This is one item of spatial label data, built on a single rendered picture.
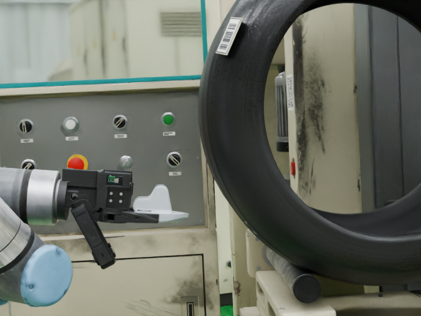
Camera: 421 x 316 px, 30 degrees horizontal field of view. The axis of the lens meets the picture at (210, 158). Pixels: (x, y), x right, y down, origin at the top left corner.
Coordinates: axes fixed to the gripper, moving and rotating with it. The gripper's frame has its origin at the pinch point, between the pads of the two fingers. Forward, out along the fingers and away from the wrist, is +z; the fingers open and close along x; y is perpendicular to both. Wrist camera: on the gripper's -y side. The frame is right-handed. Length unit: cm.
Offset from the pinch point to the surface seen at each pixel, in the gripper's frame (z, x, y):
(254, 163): 10.2, -11.9, 10.7
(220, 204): 33, 351, -33
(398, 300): 44, 19, -15
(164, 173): -3, 66, 3
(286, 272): 18.4, -0.4, -7.7
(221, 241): 35, 351, -56
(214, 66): 3.4, -8.3, 25.0
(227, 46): 4.9, -11.3, 28.0
